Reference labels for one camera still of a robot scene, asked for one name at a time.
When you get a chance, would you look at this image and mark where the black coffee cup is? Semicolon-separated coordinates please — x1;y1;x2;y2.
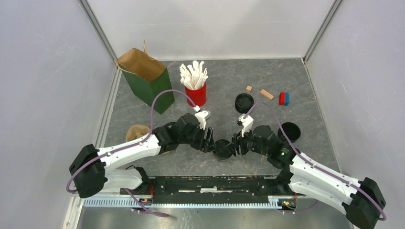
213;147;234;160
277;122;301;143

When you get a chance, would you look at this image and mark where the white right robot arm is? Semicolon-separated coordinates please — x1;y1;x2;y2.
231;122;386;229

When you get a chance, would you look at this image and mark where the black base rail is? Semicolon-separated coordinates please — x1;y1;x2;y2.
130;175;295;207

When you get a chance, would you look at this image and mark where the long wooden block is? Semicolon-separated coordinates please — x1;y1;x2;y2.
260;89;274;100

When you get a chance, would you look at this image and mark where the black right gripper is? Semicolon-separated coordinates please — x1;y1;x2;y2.
224;125;269;158

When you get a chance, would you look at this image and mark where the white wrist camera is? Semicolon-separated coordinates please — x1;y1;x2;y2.
193;105;211;130
237;114;254;137

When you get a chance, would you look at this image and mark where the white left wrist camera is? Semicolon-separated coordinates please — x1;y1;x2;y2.
193;105;211;130

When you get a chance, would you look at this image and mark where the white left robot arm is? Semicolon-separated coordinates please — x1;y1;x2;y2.
69;110;214;198

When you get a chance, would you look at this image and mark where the brown cardboard cup carrier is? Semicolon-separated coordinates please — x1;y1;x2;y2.
126;125;150;142

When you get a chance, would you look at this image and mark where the black coffee lid stack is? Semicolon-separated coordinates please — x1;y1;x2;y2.
234;93;254;114

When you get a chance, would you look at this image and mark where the red and blue block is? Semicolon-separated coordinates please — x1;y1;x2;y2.
279;92;289;106

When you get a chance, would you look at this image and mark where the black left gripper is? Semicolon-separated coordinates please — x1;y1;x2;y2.
179;124;217;153

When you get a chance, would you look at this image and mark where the white wrapped stirrer bundle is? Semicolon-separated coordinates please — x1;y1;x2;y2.
179;61;208;90

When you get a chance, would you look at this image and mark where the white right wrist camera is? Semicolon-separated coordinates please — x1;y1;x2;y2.
237;114;254;137

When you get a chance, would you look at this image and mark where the red cup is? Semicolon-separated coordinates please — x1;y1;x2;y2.
185;83;207;107

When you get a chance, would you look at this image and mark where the green paper bag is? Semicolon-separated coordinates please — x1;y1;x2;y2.
115;44;172;106

